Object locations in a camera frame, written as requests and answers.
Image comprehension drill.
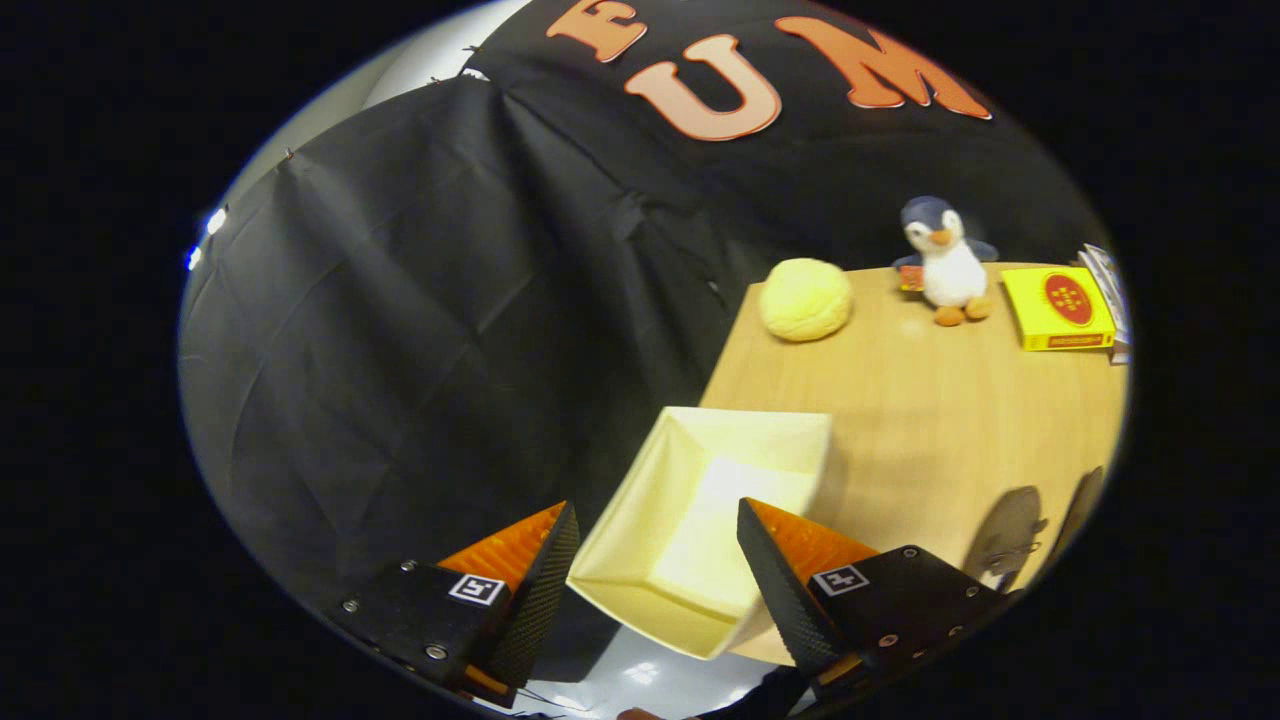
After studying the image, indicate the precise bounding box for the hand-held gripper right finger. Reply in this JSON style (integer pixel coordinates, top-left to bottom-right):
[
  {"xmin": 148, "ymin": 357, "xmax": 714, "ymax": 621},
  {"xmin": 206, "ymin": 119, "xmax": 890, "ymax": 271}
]
[{"xmin": 737, "ymin": 497, "xmax": 1011, "ymax": 701}]

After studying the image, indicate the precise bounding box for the person's dark clothing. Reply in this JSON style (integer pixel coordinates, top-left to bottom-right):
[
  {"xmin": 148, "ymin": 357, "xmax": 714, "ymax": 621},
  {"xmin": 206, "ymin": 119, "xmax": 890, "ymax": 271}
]
[{"xmin": 690, "ymin": 665, "xmax": 816, "ymax": 720}]

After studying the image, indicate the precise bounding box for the yellow round plush ball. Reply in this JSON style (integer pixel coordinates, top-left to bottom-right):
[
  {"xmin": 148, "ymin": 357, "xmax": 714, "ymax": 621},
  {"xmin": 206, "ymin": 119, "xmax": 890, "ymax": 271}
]
[{"xmin": 758, "ymin": 258, "xmax": 854, "ymax": 343}]

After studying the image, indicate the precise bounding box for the yellow book with red circle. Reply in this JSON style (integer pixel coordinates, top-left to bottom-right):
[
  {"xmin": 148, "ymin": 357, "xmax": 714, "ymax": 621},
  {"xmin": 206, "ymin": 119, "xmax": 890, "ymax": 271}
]
[{"xmin": 1001, "ymin": 265, "xmax": 1117, "ymax": 352}]

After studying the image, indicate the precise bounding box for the brown suede shoe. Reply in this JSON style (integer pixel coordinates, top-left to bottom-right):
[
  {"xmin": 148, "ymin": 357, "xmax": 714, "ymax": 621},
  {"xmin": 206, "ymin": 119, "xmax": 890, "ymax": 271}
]
[
  {"xmin": 1050, "ymin": 465, "xmax": 1106, "ymax": 571},
  {"xmin": 962, "ymin": 485, "xmax": 1049, "ymax": 593}
]

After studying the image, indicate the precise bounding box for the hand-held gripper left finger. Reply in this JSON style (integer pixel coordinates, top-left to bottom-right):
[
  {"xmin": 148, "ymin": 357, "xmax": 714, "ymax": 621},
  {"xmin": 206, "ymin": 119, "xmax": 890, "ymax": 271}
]
[{"xmin": 325, "ymin": 500, "xmax": 581, "ymax": 710}]

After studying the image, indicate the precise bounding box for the beige fabric storage box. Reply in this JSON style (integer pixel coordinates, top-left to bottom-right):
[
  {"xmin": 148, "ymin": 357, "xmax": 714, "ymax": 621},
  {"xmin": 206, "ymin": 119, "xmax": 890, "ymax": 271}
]
[{"xmin": 565, "ymin": 405, "xmax": 836, "ymax": 661}]

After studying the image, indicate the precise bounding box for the penguin plush toy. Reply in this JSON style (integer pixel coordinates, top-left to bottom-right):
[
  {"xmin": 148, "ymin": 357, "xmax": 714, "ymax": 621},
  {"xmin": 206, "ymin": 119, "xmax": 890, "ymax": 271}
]
[{"xmin": 892, "ymin": 195, "xmax": 1001, "ymax": 328}]

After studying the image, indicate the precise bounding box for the white illustrated book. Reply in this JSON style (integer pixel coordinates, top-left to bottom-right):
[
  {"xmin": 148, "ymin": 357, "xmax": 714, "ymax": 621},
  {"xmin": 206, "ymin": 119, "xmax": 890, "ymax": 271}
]
[{"xmin": 1078, "ymin": 243, "xmax": 1131, "ymax": 341}]

